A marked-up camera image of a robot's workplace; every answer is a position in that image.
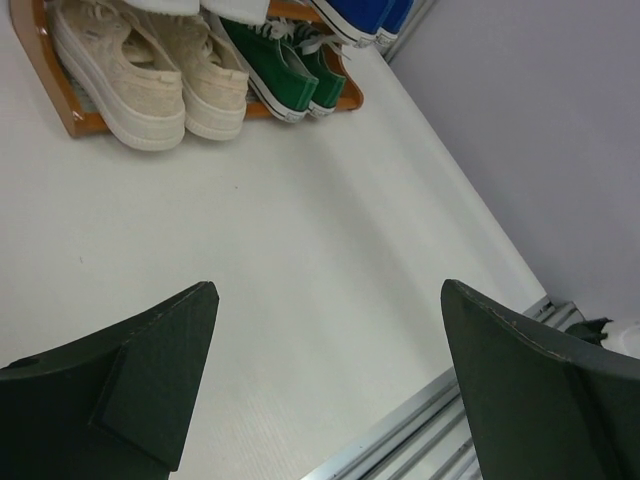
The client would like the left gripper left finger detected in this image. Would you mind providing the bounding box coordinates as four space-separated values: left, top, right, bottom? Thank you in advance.
1 281 219 479

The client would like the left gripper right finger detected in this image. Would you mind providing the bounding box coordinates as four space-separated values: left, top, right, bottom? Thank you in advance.
441 279 639 479

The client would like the beige sneaker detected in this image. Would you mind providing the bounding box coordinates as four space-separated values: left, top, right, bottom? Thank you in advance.
49 1 186 152
135 10 249 141

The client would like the green sneaker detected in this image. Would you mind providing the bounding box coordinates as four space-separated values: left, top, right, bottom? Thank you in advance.
283 20 346 118
209 14 319 123

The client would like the black white-striped sneaker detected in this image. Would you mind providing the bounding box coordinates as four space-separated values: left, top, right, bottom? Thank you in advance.
124 0 200 16
200 0 270 25

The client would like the blue sneaker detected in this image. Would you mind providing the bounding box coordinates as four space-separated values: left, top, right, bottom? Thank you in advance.
309 0 394 48
376 0 414 47

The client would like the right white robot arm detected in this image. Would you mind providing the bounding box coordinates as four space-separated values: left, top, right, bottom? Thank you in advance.
565 318 639 359

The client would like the orange wooden shoe shelf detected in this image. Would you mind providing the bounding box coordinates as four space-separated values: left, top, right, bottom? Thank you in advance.
8 0 364 138

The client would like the aluminium rail base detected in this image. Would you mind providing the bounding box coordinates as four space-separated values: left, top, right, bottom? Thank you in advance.
294 294 586 480

